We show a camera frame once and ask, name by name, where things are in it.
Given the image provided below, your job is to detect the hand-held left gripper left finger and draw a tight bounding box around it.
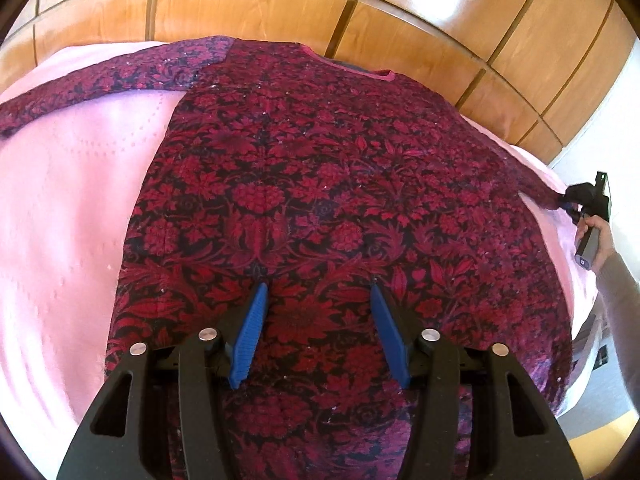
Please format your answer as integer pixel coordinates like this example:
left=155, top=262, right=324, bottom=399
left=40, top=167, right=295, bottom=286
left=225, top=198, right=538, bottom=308
left=56, top=282, right=270, bottom=480

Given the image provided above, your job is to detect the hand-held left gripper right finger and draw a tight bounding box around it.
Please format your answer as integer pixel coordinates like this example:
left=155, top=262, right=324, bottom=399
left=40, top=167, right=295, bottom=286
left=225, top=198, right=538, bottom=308
left=370, top=284, right=584, bottom=480

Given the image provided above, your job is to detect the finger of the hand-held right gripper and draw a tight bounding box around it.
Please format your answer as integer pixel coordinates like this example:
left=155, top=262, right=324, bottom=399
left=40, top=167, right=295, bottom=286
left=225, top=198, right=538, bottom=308
left=557, top=192, right=583, bottom=225

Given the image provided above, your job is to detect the red floral long-sleeved top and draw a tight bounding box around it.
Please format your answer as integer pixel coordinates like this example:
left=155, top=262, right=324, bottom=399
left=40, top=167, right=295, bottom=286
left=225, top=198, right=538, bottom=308
left=0, top=35, right=576, bottom=480

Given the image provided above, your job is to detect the person's right forearm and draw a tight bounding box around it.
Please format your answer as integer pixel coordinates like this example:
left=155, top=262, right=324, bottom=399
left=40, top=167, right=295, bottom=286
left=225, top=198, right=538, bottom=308
left=594, top=251, right=640, bottom=413

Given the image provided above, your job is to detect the person's right hand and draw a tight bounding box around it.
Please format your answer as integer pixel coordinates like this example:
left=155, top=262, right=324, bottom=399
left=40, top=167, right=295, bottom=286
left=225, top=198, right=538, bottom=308
left=575, top=214, right=614, bottom=263

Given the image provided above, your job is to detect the white bedside stand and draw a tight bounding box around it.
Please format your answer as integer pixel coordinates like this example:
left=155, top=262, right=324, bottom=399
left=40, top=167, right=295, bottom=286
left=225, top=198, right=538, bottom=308
left=574, top=310, right=610, bottom=373

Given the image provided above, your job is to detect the pink blanket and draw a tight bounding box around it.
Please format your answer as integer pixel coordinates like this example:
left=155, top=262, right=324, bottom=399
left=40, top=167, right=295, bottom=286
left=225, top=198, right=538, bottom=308
left=0, top=41, right=598, bottom=456

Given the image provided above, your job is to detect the wooden panelled headboard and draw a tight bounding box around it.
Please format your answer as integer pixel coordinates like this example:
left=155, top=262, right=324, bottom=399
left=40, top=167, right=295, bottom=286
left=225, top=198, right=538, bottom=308
left=0, top=0, right=638, bottom=163

